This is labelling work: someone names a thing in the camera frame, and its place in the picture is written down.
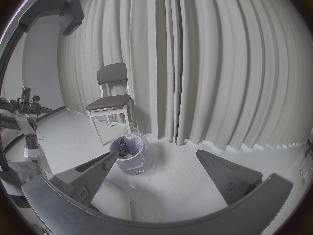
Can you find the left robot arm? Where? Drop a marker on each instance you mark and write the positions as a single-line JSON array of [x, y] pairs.
[[24, 101]]

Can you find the white curtain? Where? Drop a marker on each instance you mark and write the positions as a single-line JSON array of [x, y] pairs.
[[122, 33], [244, 70]]

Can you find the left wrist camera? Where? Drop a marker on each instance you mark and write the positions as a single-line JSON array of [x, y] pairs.
[[36, 99]]

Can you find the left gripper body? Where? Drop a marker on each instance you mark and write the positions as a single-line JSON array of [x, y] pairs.
[[36, 108]]

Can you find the purple plastic bag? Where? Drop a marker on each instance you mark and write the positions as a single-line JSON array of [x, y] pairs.
[[140, 160]]

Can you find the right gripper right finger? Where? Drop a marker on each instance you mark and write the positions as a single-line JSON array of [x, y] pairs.
[[227, 177]]

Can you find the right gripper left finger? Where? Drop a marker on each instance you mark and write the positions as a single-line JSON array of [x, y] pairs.
[[90, 177]]

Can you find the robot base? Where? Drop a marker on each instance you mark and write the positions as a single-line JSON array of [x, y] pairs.
[[115, 202]]

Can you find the white chair grey seat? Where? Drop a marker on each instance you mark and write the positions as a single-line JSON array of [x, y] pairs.
[[110, 103]]

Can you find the black plastic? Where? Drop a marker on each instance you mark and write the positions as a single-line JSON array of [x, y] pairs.
[[124, 147]]

